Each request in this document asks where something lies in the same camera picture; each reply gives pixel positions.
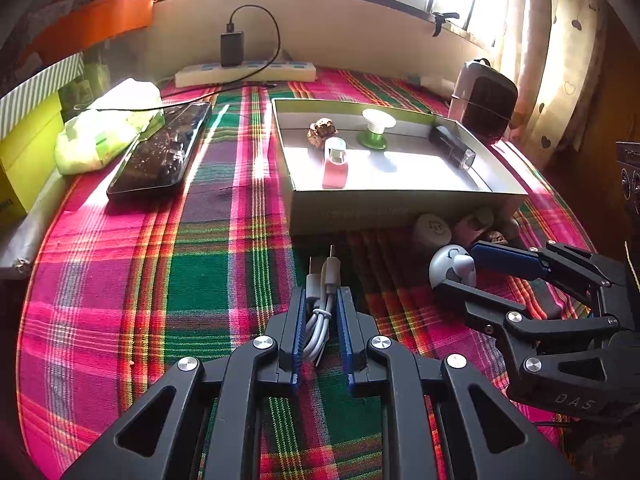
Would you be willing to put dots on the white power strip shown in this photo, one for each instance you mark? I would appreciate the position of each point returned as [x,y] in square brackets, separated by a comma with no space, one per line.
[290,71]

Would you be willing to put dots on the pale egg-shaped stone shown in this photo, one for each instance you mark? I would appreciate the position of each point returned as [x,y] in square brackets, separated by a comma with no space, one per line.
[512,227]

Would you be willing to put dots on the green white tissue pack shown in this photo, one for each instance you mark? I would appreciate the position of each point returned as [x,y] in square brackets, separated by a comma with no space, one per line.
[95,135]

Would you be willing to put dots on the white round device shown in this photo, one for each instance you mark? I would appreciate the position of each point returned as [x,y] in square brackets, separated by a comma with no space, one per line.
[442,265]

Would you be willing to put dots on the black smartphone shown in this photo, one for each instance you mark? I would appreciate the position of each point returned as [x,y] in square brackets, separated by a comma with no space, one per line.
[155,160]

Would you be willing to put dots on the orange tray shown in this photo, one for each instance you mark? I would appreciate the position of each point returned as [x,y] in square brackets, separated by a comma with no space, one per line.
[100,20]

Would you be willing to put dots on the white round cap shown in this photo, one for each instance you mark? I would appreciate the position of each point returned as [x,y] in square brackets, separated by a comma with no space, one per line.
[432,230]

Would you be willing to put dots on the brown walnut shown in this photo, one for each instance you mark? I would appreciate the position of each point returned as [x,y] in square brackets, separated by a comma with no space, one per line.
[496,236]
[322,130]

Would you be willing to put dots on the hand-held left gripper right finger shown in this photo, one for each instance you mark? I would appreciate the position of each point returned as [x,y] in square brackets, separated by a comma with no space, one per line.
[345,330]

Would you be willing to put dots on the heart print curtain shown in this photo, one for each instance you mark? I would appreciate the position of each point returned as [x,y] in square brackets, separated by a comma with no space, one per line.
[565,60]

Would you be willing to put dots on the small bike light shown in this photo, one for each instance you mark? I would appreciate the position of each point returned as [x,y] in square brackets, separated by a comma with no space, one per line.
[450,142]

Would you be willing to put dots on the plaid pink green blanket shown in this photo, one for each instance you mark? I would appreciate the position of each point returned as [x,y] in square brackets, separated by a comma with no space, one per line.
[150,285]

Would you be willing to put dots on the black charger plug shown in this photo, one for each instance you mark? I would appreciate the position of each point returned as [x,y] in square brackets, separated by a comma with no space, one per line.
[232,50]

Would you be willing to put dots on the green spool with white top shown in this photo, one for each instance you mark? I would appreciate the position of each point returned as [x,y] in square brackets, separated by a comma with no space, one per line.
[377,120]

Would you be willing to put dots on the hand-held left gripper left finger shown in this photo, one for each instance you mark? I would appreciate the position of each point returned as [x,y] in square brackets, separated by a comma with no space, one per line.
[299,330]

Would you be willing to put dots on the shallow cardboard box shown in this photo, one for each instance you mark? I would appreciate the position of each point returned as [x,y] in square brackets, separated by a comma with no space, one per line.
[400,210]

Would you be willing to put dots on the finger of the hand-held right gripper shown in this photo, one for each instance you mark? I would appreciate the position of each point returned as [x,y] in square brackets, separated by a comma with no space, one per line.
[505,257]
[480,305]

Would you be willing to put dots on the small desktop heater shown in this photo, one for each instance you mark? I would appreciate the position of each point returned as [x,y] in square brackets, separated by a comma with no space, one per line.
[487,105]

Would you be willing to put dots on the striped box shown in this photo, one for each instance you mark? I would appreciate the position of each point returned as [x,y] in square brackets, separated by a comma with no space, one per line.
[40,85]

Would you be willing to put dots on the yellow box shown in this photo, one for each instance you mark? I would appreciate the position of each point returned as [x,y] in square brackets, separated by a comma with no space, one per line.
[25,160]

